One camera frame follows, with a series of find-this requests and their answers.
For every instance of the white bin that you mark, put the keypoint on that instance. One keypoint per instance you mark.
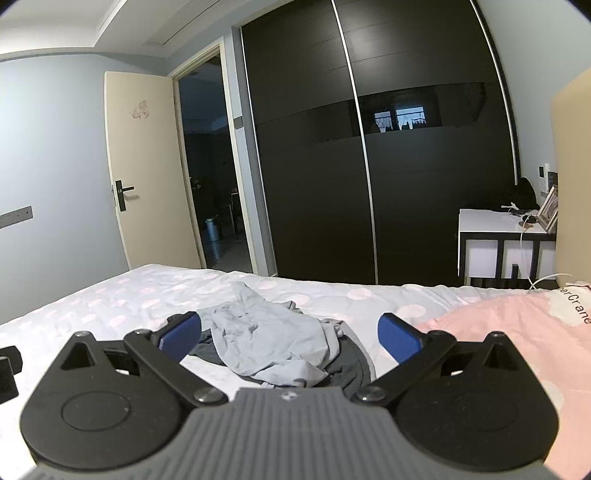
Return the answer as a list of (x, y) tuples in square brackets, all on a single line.
[(211, 230)]

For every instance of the beige headboard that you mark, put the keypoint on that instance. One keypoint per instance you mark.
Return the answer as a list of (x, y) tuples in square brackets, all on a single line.
[(572, 184)]

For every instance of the dark grey garment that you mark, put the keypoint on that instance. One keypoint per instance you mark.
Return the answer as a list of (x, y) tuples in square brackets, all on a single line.
[(351, 364)]

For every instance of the white nightstand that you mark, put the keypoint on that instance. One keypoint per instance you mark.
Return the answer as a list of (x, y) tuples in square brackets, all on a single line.
[(485, 221)]

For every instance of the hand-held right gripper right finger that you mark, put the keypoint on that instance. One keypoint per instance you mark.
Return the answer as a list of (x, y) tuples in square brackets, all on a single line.
[(397, 337)]

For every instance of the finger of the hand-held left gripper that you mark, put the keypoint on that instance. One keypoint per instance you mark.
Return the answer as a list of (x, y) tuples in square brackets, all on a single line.
[(7, 378)]

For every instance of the photo frame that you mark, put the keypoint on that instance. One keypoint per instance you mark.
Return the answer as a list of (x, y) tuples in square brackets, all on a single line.
[(548, 210)]

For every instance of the cream door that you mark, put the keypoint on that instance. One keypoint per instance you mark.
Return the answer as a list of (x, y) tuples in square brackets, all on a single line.
[(147, 184)]

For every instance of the pink pillow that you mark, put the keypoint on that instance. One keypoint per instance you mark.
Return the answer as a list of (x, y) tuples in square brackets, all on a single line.
[(508, 318)]

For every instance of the light blue garment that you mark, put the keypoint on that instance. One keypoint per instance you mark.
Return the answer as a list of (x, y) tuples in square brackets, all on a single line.
[(263, 332)]

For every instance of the ceiling air vent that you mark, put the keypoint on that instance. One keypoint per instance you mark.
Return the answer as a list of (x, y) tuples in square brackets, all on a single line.
[(161, 34)]

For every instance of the door sticker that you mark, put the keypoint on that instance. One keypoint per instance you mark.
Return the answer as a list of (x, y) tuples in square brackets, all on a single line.
[(141, 110)]

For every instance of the white door frame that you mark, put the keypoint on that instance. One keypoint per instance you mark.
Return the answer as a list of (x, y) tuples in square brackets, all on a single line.
[(249, 207)]

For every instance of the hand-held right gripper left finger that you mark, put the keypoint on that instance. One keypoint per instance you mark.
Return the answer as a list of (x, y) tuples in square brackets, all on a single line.
[(178, 333)]

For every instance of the black bag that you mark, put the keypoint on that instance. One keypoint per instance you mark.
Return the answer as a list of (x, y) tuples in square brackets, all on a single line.
[(525, 194)]

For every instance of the grey wall socket strip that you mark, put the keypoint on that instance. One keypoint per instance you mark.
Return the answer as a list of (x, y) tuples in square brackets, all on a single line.
[(16, 218)]

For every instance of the wall switch panel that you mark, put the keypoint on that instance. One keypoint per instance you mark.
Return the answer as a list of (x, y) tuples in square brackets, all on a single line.
[(544, 177)]

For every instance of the black sliding-door wardrobe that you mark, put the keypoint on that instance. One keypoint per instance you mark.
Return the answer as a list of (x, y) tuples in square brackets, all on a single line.
[(314, 184)]

